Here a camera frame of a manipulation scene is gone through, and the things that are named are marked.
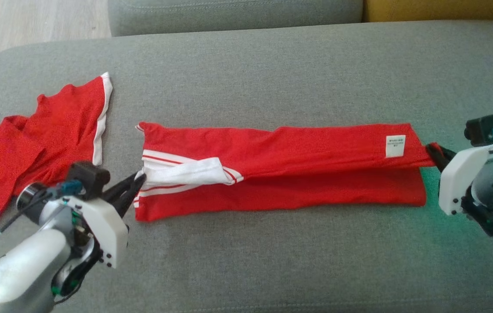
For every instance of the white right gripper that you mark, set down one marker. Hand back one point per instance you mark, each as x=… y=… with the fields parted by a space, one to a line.
x=453 y=182

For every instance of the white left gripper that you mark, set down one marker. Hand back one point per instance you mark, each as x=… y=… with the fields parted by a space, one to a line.
x=107 y=230

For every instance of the red shirt with white trim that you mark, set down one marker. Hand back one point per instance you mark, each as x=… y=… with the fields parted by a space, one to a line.
x=55 y=130

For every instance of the red pants with white stripes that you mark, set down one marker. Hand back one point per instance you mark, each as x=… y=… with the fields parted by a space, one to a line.
x=294 y=174

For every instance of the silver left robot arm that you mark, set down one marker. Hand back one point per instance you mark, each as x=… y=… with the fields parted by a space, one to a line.
x=20 y=269

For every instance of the yellow sofa back cushion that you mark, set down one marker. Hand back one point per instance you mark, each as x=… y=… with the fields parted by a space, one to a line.
x=437 y=8

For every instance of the grey sofa seat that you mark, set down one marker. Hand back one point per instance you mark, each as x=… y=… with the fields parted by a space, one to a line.
x=272 y=261

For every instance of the grey sofa back cushion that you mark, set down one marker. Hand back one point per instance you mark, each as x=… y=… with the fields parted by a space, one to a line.
x=229 y=15

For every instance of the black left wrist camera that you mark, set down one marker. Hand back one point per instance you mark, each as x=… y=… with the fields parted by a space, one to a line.
x=89 y=178

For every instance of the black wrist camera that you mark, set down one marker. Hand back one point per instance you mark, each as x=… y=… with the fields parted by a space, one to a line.
x=89 y=178
x=485 y=128

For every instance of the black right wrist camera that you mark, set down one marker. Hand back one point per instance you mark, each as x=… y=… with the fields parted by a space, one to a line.
x=485 y=128

